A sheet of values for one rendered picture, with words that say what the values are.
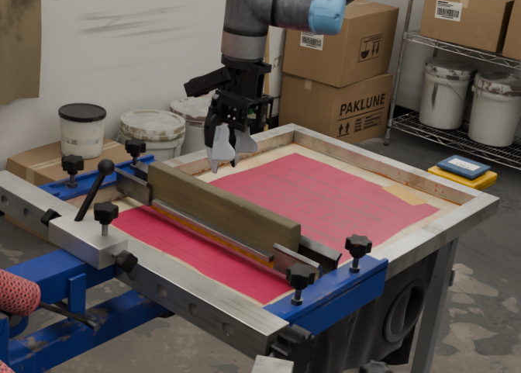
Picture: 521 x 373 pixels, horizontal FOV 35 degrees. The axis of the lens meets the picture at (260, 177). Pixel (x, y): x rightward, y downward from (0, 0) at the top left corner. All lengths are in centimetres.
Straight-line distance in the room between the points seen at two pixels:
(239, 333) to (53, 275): 29
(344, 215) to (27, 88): 216
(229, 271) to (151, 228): 21
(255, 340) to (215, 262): 35
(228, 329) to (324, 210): 59
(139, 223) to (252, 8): 50
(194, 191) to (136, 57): 257
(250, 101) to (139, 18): 269
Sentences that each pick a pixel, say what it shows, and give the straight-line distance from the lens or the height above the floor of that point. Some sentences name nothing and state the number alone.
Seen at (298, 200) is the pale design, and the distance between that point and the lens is 176.
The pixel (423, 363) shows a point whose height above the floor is 40.
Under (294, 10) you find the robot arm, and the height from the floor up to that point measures 141.
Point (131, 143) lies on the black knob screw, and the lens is 170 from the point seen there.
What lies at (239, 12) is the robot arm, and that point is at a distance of 135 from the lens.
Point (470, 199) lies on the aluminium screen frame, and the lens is 186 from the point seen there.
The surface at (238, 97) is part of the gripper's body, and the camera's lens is 139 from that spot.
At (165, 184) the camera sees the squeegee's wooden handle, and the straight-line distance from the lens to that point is 158.
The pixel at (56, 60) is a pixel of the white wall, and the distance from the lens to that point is 376.
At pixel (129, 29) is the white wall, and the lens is 399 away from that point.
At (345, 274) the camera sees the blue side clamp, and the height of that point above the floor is 100.
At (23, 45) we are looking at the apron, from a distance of 359.
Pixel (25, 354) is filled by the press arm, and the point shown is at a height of 92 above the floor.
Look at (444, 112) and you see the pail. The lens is 500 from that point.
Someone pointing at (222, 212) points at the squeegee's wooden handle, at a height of 103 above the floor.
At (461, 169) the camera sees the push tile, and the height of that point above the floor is 97.
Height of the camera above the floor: 166
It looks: 22 degrees down
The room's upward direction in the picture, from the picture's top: 6 degrees clockwise
